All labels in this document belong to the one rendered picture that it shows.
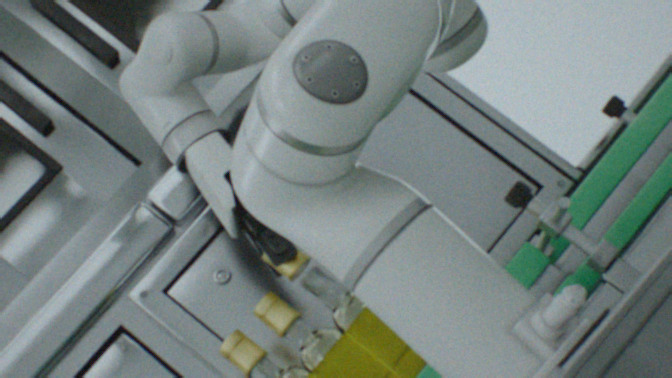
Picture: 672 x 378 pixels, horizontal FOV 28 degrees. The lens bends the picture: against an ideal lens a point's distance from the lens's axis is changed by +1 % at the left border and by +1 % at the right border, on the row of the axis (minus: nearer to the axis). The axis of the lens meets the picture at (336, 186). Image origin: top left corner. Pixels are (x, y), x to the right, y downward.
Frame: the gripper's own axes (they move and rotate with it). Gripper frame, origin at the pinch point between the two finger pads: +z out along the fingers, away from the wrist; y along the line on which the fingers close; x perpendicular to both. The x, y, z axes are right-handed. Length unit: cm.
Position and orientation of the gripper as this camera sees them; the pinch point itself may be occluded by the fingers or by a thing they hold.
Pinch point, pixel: (277, 251)
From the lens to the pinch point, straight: 150.7
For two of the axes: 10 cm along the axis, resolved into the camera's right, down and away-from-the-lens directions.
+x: 8.1, -5.4, 2.1
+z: 5.8, 7.6, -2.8
